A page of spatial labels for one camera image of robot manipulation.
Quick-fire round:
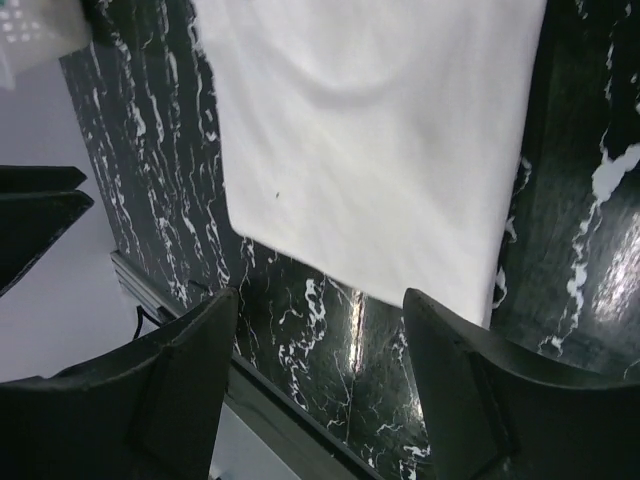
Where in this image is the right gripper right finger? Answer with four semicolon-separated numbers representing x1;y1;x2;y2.
403;289;639;479

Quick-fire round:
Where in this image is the white t shirt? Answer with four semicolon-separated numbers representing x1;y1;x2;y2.
194;0;546;326

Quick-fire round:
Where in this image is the white plastic basket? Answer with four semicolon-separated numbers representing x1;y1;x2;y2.
1;0;92;90

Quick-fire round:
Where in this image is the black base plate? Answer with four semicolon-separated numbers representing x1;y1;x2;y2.
109;249;386;480

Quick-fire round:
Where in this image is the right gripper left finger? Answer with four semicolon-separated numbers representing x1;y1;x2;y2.
1;288;239;479

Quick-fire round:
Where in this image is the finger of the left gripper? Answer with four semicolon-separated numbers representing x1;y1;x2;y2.
0;165;86;193
1;190;94;295

